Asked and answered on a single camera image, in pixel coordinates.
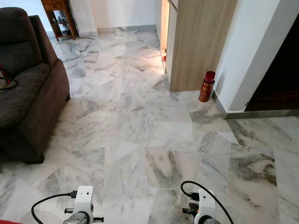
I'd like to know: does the red spray can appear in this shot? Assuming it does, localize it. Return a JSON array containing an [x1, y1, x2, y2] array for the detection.
[[199, 70, 216, 103]]

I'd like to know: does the light wood cabinet panel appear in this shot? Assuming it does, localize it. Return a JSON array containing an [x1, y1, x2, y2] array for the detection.
[[166, 0, 238, 92]]

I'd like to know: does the brown fabric armchair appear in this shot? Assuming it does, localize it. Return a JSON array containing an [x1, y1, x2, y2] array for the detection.
[[0, 7, 71, 165]]

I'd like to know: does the dark wooden side table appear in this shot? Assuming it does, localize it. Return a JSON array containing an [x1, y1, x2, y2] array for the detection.
[[41, 0, 79, 42]]

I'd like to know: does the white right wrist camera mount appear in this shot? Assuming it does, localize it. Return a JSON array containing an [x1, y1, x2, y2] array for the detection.
[[193, 189, 216, 224]]

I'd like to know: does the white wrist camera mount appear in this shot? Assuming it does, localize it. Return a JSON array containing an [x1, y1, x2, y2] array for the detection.
[[193, 189, 216, 224], [70, 185, 94, 220]]

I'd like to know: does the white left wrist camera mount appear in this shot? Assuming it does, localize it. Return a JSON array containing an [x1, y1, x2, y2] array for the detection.
[[70, 185, 94, 220]]

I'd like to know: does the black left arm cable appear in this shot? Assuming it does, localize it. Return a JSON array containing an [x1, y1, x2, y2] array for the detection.
[[31, 190, 78, 224]]

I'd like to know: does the black looped cord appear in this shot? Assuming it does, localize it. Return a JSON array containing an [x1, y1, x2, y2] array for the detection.
[[0, 76, 20, 91]]

